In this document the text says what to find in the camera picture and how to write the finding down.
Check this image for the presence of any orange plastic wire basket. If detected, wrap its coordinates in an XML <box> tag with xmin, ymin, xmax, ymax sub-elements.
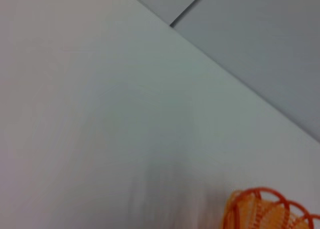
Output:
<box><xmin>221</xmin><ymin>186</ymin><xmax>320</xmax><ymax>229</ymax></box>

